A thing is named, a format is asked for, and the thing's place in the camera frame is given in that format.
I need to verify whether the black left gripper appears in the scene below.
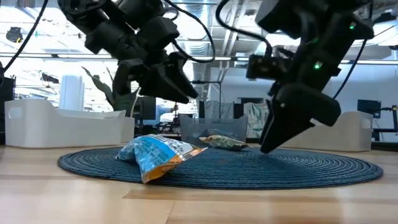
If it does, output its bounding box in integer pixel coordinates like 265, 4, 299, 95
112, 17, 200, 105

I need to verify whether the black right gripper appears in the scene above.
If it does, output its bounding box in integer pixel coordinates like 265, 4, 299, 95
259, 52, 342, 155

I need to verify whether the patterned cloth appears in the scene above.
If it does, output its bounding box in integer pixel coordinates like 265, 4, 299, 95
243, 101, 270, 139

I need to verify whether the person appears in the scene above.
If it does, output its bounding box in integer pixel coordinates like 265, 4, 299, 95
155, 104, 180, 123

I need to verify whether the black monitor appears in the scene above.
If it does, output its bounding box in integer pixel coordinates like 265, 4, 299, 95
357, 99, 382, 119
139, 96, 157, 121

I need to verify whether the dark blue round woven mat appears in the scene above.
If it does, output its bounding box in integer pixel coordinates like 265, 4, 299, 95
57, 145, 384, 191

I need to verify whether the black metal rack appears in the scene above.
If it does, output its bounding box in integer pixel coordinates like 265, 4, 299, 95
190, 80, 223, 119

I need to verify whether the dark clear plastic bin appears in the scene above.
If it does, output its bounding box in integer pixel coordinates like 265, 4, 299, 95
179, 114, 249, 147

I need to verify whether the green snake plant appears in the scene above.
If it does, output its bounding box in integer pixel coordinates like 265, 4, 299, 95
81, 66, 141, 119

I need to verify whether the white plastic bin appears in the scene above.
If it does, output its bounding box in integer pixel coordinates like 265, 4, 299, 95
279, 111, 374, 153
4, 98, 127, 149

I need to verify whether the white plant pot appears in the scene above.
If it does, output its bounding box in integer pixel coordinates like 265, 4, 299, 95
120, 116, 136, 144

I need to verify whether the blue snack bag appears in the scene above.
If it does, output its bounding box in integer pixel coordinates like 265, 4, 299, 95
115, 133, 208, 185

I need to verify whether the white cylinder appliance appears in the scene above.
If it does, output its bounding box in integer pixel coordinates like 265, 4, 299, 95
58, 74, 85, 111

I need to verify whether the black equipment stand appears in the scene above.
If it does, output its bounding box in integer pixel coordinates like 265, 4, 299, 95
372, 105, 398, 143

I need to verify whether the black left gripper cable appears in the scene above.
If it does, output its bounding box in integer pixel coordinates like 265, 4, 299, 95
164, 0, 216, 64

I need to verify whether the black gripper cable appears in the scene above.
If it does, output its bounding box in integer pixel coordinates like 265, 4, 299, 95
215, 0, 274, 59
164, 0, 216, 64

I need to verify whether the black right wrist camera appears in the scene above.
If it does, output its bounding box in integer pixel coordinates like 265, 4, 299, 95
246, 54, 294, 81

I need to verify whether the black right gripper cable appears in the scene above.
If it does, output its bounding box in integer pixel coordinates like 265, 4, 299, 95
215, 0, 274, 59

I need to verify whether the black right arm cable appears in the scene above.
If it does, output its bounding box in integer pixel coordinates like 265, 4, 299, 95
331, 39, 370, 101

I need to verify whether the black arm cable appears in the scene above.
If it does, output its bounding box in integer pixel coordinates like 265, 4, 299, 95
2, 0, 50, 73
331, 39, 370, 101

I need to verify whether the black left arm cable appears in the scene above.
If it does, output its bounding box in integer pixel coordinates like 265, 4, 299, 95
2, 0, 50, 73

